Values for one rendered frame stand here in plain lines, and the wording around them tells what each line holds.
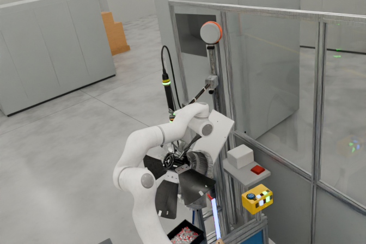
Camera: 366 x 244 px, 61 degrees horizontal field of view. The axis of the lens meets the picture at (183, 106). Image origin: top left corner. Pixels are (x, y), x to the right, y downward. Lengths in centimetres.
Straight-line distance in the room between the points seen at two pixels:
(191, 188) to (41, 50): 575
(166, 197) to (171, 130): 82
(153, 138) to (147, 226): 35
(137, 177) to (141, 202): 10
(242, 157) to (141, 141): 132
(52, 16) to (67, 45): 66
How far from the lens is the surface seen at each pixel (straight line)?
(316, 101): 193
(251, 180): 242
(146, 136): 132
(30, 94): 732
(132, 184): 125
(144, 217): 133
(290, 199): 254
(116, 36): 1009
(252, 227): 213
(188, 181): 197
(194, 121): 153
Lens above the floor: 242
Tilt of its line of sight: 26 degrees down
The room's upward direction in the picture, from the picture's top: 10 degrees counter-clockwise
